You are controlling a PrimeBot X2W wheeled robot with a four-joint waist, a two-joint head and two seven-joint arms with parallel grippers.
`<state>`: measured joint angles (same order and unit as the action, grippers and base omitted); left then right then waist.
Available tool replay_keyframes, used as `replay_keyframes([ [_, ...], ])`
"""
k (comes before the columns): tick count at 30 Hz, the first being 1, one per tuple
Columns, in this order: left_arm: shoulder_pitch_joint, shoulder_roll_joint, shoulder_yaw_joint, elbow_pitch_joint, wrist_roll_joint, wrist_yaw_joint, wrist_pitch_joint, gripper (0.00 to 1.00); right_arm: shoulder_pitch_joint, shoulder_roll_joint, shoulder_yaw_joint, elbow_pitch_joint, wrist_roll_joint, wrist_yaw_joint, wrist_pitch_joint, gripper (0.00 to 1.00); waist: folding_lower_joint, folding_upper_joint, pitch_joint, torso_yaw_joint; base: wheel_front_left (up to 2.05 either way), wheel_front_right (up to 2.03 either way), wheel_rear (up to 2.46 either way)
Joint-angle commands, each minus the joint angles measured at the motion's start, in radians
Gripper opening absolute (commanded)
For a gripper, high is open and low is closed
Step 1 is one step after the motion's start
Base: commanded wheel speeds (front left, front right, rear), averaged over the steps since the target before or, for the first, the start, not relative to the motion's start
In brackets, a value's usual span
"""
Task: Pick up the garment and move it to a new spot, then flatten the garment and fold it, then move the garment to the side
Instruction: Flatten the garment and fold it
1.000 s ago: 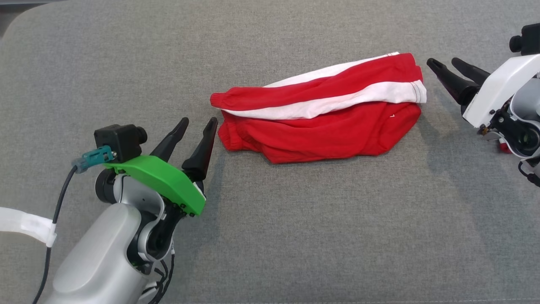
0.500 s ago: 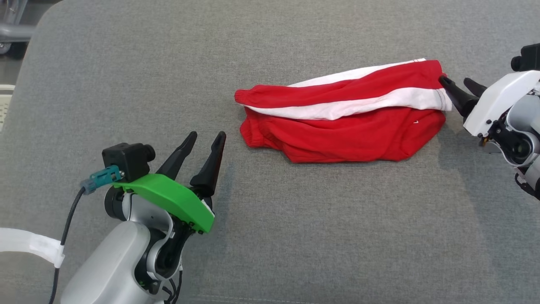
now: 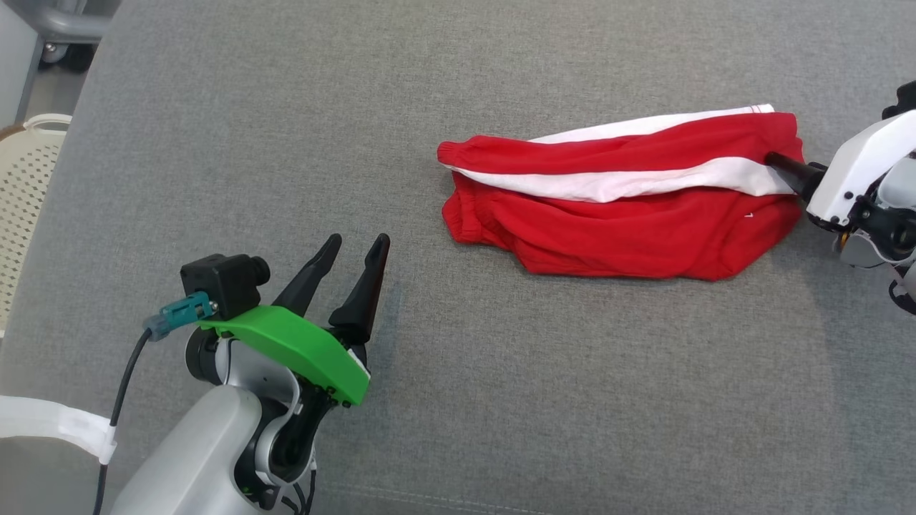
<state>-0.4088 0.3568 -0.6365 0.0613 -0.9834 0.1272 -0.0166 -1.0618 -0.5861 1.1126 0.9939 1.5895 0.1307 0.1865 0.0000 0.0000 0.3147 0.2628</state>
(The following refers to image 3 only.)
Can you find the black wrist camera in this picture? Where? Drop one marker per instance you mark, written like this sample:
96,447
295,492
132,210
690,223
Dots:
222,282
903,100

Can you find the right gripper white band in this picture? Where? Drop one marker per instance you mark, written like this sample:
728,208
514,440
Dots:
869,164

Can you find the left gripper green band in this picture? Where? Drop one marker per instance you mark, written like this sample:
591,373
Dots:
300,347

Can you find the black caster wheel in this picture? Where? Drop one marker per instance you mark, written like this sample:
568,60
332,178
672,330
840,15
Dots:
68,57

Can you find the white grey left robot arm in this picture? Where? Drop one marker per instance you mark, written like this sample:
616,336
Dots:
193,458

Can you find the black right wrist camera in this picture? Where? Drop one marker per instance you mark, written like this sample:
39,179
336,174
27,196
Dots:
903,100

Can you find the cream perforated laundry basket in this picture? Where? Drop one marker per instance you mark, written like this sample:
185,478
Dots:
28,200

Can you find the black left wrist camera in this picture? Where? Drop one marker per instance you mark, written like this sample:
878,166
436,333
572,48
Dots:
222,282

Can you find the red jersey with white sleeves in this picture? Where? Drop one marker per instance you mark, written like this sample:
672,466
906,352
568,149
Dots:
630,236

